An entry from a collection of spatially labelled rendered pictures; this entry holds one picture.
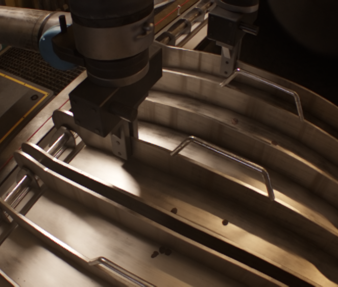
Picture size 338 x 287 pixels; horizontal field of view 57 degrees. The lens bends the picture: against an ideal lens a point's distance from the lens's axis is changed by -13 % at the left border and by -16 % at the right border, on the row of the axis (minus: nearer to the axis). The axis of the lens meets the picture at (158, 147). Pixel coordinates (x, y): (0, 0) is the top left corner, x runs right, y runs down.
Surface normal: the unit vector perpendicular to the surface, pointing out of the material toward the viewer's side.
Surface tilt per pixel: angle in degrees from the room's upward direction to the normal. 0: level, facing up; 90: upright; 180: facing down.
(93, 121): 90
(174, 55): 90
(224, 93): 90
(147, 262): 3
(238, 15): 0
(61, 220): 13
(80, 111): 90
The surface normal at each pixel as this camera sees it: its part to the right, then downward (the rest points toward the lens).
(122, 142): -0.51, 0.66
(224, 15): -0.01, -0.64
